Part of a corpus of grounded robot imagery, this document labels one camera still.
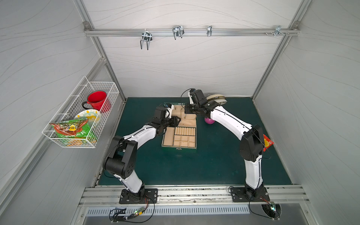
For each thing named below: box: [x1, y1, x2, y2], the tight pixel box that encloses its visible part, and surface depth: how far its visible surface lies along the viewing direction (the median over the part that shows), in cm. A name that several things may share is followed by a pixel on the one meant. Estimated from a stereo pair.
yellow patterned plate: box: [73, 109, 101, 129], surface depth 67 cm
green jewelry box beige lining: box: [161, 102, 197, 150], surface depth 95 cm
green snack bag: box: [49, 118, 91, 138], surface depth 55 cm
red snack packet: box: [262, 134, 275, 152], surface depth 95 cm
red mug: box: [82, 90, 112, 114], surface depth 68 cm
